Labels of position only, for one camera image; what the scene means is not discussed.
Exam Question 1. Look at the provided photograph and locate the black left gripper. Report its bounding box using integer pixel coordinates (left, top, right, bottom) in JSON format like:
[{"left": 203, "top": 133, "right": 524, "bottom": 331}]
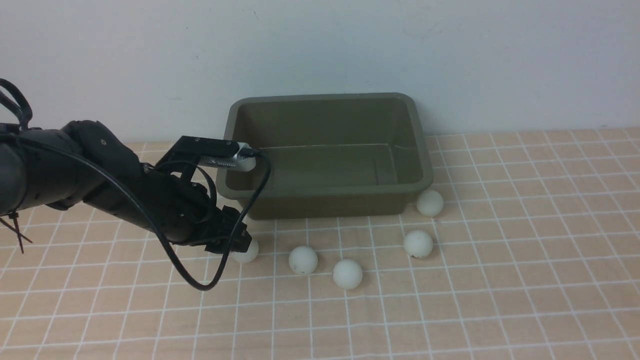
[{"left": 123, "top": 163, "right": 252, "bottom": 254}]

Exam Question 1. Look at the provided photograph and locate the white ball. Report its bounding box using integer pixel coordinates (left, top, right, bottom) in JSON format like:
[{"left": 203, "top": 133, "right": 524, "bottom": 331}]
[
  {"left": 332, "top": 259, "right": 364, "bottom": 291},
  {"left": 416, "top": 189, "right": 445, "bottom": 218},
  {"left": 288, "top": 245, "right": 319, "bottom": 276},
  {"left": 403, "top": 230, "right": 434, "bottom": 259},
  {"left": 230, "top": 240, "right": 259, "bottom": 264}
]

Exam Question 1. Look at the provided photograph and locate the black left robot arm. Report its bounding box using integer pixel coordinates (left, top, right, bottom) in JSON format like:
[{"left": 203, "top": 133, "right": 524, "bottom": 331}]
[{"left": 0, "top": 120, "right": 252, "bottom": 255}]

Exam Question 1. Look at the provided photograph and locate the olive plastic bin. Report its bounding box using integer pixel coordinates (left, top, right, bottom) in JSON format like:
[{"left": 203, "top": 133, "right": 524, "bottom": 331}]
[{"left": 224, "top": 92, "right": 434, "bottom": 221}]

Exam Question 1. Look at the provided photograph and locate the black zip tie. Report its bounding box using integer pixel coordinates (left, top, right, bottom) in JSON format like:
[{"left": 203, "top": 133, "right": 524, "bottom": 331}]
[{"left": 0, "top": 210, "right": 34, "bottom": 254}]

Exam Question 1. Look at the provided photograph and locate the checkered orange tablecloth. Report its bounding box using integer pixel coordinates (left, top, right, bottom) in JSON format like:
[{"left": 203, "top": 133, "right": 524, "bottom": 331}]
[{"left": 0, "top": 127, "right": 640, "bottom": 360}]

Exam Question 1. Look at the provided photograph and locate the black camera cable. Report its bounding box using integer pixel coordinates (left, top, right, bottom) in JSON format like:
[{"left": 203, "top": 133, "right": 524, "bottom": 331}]
[{"left": 0, "top": 135, "right": 273, "bottom": 292}]

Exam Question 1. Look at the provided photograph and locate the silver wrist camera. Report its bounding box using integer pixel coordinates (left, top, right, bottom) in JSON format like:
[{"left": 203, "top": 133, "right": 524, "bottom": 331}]
[{"left": 157, "top": 135, "right": 257, "bottom": 173}]

